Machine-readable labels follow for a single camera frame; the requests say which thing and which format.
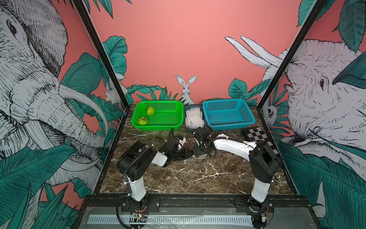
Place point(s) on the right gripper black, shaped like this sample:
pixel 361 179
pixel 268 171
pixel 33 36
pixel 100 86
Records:
pixel 196 151

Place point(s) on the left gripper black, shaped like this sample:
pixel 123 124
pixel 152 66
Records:
pixel 185 154

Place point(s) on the white foam net sleeve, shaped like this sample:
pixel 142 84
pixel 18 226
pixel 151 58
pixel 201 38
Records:
pixel 202 157

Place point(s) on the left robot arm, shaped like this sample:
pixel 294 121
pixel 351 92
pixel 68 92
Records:
pixel 136 160

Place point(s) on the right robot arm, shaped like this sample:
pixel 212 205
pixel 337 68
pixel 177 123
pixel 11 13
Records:
pixel 264 162

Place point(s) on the grey bin of foam nets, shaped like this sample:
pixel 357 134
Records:
pixel 194 117

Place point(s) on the custard apple green lower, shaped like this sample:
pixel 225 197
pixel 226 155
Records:
pixel 142 121

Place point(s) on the custard apple green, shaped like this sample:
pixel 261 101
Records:
pixel 142 121
pixel 150 111

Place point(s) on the custard apple green upper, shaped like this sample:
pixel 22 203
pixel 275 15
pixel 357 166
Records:
pixel 150 111

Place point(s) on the teal plastic basket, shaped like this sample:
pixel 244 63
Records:
pixel 228 114

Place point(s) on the green plastic basket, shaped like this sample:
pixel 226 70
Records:
pixel 169 114

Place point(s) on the checkerboard calibration board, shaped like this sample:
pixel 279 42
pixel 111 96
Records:
pixel 257 134

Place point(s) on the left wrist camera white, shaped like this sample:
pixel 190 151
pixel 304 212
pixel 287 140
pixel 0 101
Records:
pixel 182 142

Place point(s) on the black front frame rail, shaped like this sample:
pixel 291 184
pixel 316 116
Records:
pixel 155 202

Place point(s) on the white slotted cable duct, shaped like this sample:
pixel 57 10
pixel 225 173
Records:
pixel 237 220

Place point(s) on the black frame post right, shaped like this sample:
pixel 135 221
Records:
pixel 302 33

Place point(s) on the black frame post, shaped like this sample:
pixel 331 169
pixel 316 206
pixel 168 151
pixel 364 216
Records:
pixel 302 33
pixel 84 15

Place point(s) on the black frame post left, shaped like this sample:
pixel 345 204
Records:
pixel 84 15

